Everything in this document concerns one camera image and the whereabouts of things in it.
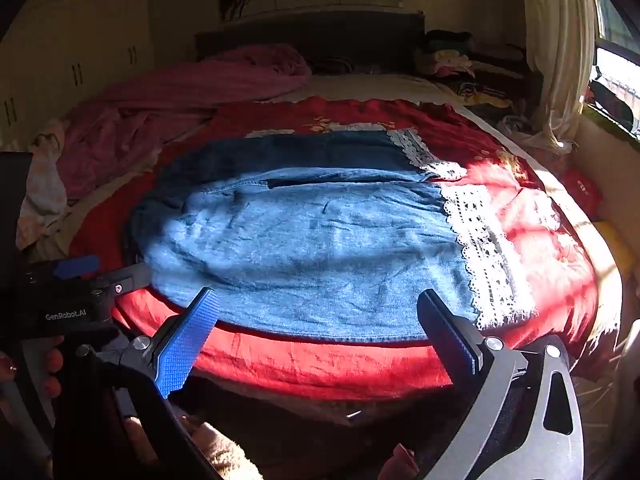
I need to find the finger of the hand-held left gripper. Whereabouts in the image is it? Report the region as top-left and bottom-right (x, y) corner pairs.
(106, 261), (152, 297)
(51, 254), (102, 280)

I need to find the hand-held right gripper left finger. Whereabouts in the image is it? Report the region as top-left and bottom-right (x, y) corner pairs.
(52, 286), (226, 480)

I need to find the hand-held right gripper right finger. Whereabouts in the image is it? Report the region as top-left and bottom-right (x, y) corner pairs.
(415, 288), (586, 480)

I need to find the blue denim pants lace trim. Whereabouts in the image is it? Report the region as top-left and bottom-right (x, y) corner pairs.
(125, 127), (541, 346)

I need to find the person's left hand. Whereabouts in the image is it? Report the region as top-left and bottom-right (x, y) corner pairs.
(0, 336), (67, 398)

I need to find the white floral cloth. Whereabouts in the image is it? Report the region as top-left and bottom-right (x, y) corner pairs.
(16, 119), (70, 252)

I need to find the red floral blanket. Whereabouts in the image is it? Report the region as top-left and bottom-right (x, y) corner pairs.
(67, 96), (601, 401)

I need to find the pink quilt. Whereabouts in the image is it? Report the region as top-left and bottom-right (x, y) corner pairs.
(55, 42), (313, 201)

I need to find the red printed cloth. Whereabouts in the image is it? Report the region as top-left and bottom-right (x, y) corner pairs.
(562, 167), (604, 222)

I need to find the cream wardrobe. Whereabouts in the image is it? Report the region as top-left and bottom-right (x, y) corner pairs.
(0, 0), (156, 151)

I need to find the cream bed sheet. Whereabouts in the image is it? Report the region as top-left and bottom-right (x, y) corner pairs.
(260, 73), (506, 122)

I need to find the pile of clothes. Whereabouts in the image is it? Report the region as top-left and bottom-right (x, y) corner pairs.
(415, 30), (546, 121)

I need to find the dark headboard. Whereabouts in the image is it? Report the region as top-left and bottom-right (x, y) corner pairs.
(194, 10), (427, 76)

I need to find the cream curtain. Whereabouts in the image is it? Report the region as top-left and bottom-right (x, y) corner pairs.
(520, 0), (600, 155)

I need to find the window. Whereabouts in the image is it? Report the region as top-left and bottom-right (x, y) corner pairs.
(585, 0), (640, 142)

